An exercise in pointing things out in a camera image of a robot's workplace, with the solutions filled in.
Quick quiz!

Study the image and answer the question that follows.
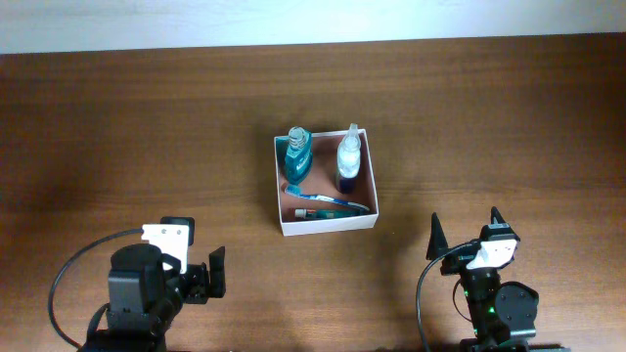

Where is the blue white toothbrush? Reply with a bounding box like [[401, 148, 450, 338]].
[[284, 184, 371, 212]]

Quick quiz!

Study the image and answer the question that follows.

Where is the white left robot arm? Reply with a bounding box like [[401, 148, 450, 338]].
[[79, 216, 226, 352]]

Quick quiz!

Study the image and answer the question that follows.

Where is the white cardboard box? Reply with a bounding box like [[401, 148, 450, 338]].
[[273, 128, 380, 237]]

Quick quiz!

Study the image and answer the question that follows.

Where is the clear spray bottle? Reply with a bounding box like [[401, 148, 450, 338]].
[[336, 123, 361, 194]]

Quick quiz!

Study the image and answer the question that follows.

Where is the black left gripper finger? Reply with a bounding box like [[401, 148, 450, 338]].
[[160, 216, 195, 245], [208, 246, 226, 298]]

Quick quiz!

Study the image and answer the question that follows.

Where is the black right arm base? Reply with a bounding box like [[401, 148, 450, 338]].
[[459, 339, 571, 352]]

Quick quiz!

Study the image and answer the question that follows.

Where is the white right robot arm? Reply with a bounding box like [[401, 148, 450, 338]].
[[426, 207, 539, 351]]

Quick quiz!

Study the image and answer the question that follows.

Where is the teal mouthwash bottle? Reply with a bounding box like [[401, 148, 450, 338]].
[[285, 126, 313, 185]]

